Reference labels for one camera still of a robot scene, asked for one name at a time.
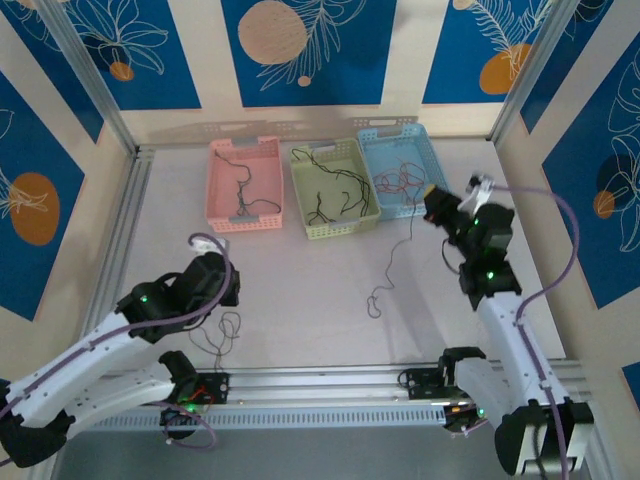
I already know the thin grey cable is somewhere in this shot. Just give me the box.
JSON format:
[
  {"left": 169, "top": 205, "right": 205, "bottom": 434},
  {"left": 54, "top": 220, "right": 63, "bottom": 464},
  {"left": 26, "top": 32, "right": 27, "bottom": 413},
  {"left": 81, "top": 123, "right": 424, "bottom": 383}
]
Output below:
[{"left": 366, "top": 192, "right": 419, "bottom": 320}]

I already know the thin orange cable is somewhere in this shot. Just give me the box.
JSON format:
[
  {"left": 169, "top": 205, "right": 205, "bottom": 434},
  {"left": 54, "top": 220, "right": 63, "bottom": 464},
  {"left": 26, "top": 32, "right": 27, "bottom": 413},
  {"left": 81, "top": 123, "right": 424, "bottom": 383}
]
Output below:
[{"left": 392, "top": 155, "right": 430, "bottom": 206}]

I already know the thin red cable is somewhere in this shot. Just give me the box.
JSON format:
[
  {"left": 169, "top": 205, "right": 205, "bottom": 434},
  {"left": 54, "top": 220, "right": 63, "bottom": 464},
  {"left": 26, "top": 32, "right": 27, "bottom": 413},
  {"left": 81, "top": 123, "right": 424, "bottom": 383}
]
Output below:
[{"left": 373, "top": 167, "right": 416, "bottom": 199}]

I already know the black white striped cable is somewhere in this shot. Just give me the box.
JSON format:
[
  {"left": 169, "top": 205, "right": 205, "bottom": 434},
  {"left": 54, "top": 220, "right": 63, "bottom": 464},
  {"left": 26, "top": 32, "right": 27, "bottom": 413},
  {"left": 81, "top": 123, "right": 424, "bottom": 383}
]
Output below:
[{"left": 188, "top": 310, "right": 242, "bottom": 372}]

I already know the blue perforated plastic basket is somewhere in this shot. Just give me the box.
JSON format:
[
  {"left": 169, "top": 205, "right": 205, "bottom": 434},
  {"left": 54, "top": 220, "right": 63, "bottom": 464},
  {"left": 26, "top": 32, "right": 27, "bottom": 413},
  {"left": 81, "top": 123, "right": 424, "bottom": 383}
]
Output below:
[{"left": 356, "top": 123, "right": 451, "bottom": 222}]

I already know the small circuit board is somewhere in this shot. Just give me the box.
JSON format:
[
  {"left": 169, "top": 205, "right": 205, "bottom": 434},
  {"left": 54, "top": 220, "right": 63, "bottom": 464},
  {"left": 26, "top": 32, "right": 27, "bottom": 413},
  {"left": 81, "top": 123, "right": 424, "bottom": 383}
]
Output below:
[
  {"left": 443, "top": 402, "right": 489, "bottom": 435},
  {"left": 159, "top": 404, "right": 207, "bottom": 427}
]

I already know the pink perforated plastic basket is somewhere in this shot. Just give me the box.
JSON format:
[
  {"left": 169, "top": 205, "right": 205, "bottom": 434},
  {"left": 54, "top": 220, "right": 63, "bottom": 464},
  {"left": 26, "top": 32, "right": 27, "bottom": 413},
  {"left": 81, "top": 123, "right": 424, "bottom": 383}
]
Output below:
[{"left": 204, "top": 135, "right": 286, "bottom": 234}]

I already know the green perforated plastic basket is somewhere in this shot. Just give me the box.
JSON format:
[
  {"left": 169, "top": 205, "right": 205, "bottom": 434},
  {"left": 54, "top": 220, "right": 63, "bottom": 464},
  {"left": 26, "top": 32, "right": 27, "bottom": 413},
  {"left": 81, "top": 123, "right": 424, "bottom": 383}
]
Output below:
[{"left": 289, "top": 138, "right": 384, "bottom": 242}]

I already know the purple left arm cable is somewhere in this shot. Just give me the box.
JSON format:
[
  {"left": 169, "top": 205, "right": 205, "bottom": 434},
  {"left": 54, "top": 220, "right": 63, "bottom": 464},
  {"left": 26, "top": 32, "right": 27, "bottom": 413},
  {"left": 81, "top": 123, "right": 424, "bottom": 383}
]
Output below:
[{"left": 0, "top": 232, "right": 234, "bottom": 464}]

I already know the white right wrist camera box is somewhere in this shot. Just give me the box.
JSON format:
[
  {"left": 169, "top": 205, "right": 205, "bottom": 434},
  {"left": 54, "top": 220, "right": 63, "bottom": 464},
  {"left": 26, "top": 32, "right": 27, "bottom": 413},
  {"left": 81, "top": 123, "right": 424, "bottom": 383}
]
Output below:
[{"left": 459, "top": 172, "right": 496, "bottom": 214}]

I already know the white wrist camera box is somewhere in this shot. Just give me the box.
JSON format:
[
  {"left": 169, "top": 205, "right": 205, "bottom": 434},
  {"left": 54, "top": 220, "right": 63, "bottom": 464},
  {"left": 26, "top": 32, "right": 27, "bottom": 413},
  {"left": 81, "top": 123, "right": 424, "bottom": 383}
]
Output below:
[
  {"left": 187, "top": 233, "right": 232, "bottom": 256},
  {"left": 459, "top": 172, "right": 496, "bottom": 214}
]

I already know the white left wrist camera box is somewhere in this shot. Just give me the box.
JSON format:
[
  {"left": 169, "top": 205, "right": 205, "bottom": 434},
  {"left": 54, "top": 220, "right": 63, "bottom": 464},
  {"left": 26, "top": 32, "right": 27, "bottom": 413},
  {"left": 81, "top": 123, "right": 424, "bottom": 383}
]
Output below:
[{"left": 187, "top": 233, "right": 232, "bottom": 256}]

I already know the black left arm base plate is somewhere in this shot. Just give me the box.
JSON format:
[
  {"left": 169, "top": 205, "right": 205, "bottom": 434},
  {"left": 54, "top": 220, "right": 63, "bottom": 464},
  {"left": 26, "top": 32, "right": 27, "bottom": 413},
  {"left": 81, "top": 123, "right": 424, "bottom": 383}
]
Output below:
[{"left": 187, "top": 372, "right": 231, "bottom": 406}]

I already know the blue floral wall panel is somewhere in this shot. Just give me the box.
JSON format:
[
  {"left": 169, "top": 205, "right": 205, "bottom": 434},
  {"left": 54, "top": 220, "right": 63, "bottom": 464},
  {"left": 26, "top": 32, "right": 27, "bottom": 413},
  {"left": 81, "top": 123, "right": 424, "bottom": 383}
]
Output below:
[
  {"left": 59, "top": 0, "right": 202, "bottom": 111},
  {"left": 519, "top": 0, "right": 640, "bottom": 134},
  {"left": 0, "top": 0, "right": 105, "bottom": 145},
  {"left": 542, "top": 44, "right": 640, "bottom": 310},
  {"left": 221, "top": 0, "right": 399, "bottom": 108},
  {"left": 422, "top": 0, "right": 556, "bottom": 105},
  {"left": 0, "top": 72, "right": 87, "bottom": 322}
]

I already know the aluminium mounting rail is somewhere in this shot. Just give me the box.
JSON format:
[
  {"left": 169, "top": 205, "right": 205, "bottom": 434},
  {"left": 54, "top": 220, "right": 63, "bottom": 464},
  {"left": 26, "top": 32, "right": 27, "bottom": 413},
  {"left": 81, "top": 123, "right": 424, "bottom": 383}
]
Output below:
[{"left": 42, "top": 362, "right": 589, "bottom": 414}]

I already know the grey slotted cable duct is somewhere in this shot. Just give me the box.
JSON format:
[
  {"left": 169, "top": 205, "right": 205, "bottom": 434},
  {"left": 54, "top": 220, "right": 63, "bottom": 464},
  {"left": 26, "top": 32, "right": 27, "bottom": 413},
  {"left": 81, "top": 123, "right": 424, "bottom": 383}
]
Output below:
[{"left": 64, "top": 407, "right": 449, "bottom": 432}]

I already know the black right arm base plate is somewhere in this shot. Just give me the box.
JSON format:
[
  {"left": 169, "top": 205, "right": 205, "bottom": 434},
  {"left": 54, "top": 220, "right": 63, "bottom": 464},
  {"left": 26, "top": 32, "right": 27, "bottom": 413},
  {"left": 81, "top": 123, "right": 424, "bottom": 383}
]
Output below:
[{"left": 402, "top": 367, "right": 454, "bottom": 401}]

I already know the aluminium frame post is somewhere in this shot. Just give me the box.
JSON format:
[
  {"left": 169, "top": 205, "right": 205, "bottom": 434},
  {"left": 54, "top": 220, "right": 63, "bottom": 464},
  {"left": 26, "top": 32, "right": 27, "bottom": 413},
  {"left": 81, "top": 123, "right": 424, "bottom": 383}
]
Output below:
[
  {"left": 492, "top": 0, "right": 571, "bottom": 141},
  {"left": 34, "top": 0, "right": 139, "bottom": 151}
]

